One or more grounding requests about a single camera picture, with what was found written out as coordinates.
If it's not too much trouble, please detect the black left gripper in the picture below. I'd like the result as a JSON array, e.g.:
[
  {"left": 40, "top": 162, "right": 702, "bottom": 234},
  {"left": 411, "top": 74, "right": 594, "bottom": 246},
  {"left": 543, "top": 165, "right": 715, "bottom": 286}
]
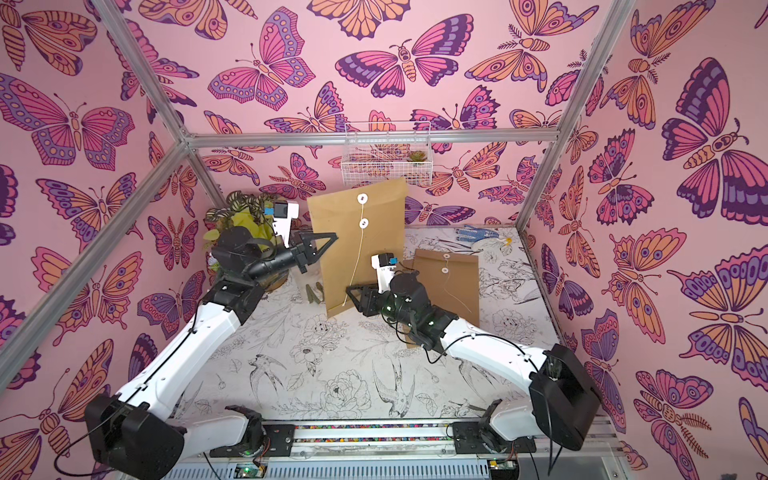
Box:
[{"left": 246, "top": 235, "right": 336, "bottom": 289}]

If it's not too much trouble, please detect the brown kraft file bag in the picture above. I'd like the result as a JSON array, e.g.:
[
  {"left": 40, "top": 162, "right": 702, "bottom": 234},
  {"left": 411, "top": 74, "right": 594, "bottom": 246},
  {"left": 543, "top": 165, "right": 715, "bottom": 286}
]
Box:
[
  {"left": 308, "top": 178, "right": 409, "bottom": 318},
  {"left": 402, "top": 249, "right": 480, "bottom": 326}
]

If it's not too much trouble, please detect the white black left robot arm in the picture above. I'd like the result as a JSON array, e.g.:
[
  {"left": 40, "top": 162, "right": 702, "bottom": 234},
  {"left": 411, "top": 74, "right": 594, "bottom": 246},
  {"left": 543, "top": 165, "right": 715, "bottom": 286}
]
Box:
[{"left": 85, "top": 227, "right": 337, "bottom": 479}]

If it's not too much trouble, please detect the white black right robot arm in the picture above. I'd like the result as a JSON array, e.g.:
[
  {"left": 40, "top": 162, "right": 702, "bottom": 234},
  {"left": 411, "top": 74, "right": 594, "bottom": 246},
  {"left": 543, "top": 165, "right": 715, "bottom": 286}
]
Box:
[{"left": 346, "top": 272, "right": 602, "bottom": 451}]

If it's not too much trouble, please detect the potted green yellow plant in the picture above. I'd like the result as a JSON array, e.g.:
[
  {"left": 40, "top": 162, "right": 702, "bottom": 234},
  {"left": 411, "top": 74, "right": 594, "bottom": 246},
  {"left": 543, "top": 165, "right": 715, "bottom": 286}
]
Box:
[{"left": 203, "top": 190, "right": 282, "bottom": 285}]

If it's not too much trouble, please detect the blue white work glove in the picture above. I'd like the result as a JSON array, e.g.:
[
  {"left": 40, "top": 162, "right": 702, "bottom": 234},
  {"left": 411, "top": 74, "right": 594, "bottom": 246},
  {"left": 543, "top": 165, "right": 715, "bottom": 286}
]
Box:
[{"left": 455, "top": 226, "right": 514, "bottom": 245}]

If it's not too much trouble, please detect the small green succulent plant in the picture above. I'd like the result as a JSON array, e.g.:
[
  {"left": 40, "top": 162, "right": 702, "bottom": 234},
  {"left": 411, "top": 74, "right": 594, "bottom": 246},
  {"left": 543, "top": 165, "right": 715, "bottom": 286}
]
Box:
[{"left": 407, "top": 150, "right": 428, "bottom": 163}]

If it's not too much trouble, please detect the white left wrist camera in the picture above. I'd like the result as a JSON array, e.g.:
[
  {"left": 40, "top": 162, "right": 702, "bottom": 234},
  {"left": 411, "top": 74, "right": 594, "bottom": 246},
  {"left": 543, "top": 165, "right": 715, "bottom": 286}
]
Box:
[{"left": 272, "top": 201, "right": 299, "bottom": 248}]

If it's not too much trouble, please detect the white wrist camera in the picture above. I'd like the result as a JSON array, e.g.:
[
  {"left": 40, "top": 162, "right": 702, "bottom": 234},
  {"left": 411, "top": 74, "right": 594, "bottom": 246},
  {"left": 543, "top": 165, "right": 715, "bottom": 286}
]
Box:
[
  {"left": 371, "top": 253, "right": 399, "bottom": 293},
  {"left": 272, "top": 201, "right": 299, "bottom": 248}
]

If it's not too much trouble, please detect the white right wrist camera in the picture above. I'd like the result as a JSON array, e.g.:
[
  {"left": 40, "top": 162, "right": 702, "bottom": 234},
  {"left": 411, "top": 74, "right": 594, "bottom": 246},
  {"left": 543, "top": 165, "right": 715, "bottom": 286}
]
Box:
[{"left": 371, "top": 253, "right": 399, "bottom": 293}]

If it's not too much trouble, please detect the white wire wall basket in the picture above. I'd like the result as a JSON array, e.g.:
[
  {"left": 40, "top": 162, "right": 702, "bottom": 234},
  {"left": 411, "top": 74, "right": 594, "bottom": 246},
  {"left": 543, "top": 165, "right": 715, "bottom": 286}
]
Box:
[{"left": 338, "top": 119, "right": 434, "bottom": 187}]

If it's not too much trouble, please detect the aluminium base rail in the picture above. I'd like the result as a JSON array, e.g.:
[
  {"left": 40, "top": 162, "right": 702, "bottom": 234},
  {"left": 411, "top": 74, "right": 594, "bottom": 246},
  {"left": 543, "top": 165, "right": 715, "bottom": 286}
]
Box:
[{"left": 166, "top": 419, "right": 634, "bottom": 479}]

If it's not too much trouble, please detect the aluminium cage frame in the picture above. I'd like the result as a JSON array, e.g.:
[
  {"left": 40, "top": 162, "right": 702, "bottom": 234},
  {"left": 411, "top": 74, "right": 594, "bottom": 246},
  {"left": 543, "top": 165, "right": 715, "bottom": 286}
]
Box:
[{"left": 0, "top": 0, "right": 637, "bottom": 391}]

